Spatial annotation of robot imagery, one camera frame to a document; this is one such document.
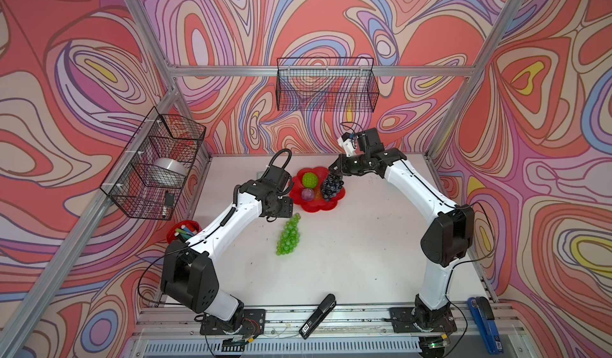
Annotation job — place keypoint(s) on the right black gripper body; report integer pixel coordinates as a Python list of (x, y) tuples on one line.
[(352, 165)]

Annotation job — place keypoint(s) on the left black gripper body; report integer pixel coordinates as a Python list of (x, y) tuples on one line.
[(283, 207)]

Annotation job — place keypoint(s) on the dark purple grape bunch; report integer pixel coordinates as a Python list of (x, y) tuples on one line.
[(331, 187)]

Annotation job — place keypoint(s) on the purple fig fruit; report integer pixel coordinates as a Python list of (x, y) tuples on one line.
[(308, 194)]

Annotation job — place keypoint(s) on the green grape bunch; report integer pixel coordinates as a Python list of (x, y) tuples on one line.
[(290, 236)]

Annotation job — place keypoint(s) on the green bumpy pear fruit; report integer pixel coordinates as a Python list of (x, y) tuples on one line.
[(310, 180)]

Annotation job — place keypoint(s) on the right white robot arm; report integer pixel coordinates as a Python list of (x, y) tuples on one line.
[(449, 234)]

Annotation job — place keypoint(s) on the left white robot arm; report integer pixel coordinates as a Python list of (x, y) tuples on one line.
[(189, 274)]

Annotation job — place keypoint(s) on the red flower-shaped fruit bowl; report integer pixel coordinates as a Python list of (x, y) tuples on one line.
[(318, 203)]

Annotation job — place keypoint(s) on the red pen cup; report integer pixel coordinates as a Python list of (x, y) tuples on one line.
[(182, 231)]

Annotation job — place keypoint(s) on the black stapler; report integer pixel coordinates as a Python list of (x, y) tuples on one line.
[(317, 317)]

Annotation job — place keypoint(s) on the white tape roll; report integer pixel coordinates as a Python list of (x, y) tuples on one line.
[(167, 172)]

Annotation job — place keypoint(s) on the blue stapler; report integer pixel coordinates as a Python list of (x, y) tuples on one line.
[(482, 313)]

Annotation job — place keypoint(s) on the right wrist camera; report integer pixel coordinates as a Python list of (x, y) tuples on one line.
[(356, 138)]

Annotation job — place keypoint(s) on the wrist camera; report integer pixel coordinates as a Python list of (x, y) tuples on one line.
[(278, 177), (356, 138)]

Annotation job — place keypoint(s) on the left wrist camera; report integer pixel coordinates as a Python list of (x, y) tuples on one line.
[(278, 177)]

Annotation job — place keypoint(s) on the back wall wire basket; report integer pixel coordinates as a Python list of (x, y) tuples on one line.
[(327, 84)]

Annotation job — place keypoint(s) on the wall wire basket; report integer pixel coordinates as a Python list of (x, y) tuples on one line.
[(148, 180), (327, 84)]

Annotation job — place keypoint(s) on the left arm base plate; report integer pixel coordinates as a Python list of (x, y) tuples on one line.
[(247, 323)]

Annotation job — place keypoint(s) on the left wall wire basket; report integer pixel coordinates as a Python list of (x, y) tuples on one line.
[(148, 180)]

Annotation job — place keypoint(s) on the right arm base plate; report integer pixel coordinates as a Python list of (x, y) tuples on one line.
[(421, 319)]

